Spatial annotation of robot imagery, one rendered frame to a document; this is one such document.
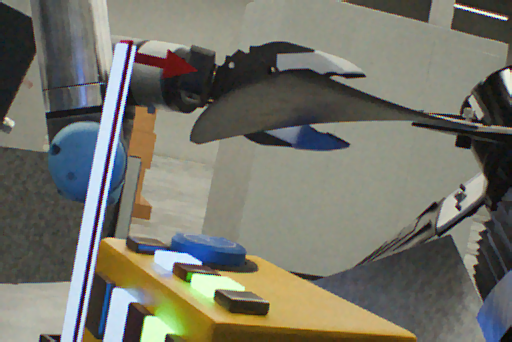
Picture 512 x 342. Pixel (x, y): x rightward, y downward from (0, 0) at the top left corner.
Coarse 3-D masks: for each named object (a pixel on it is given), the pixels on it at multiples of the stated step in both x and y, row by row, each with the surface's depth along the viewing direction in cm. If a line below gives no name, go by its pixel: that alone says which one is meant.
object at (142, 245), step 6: (132, 240) 44; (138, 240) 44; (144, 240) 44; (150, 240) 45; (156, 240) 45; (126, 246) 45; (132, 246) 44; (138, 246) 43; (144, 246) 44; (150, 246) 44; (156, 246) 44; (162, 246) 44; (138, 252) 44; (144, 252) 44; (150, 252) 44
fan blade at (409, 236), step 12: (432, 204) 97; (420, 216) 98; (432, 216) 94; (408, 228) 97; (420, 228) 92; (432, 228) 91; (396, 240) 96; (408, 240) 93; (420, 240) 90; (372, 252) 100; (384, 252) 96; (396, 252) 92; (360, 264) 99
